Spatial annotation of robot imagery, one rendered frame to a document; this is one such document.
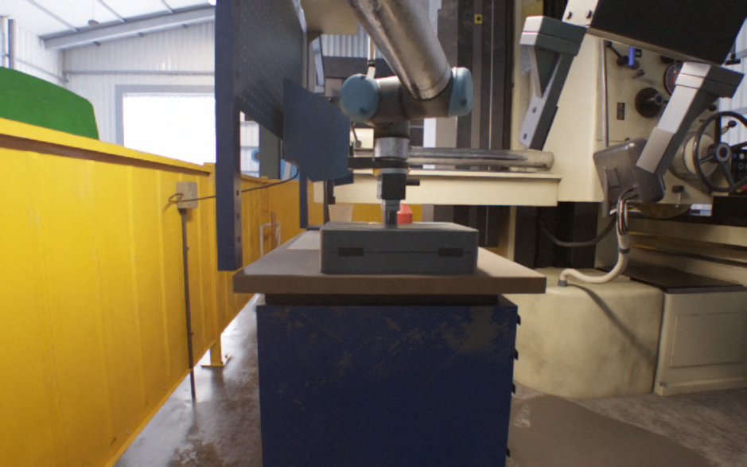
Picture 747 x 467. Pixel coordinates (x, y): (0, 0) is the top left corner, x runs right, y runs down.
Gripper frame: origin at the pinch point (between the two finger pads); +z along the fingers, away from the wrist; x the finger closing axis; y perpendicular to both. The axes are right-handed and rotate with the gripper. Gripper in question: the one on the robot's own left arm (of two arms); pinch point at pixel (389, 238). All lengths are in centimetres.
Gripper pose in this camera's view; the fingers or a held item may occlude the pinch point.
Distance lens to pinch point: 78.1
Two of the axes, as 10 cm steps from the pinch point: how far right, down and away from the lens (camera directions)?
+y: 10.0, 0.1, 0.6
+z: -0.1, 10.0, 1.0
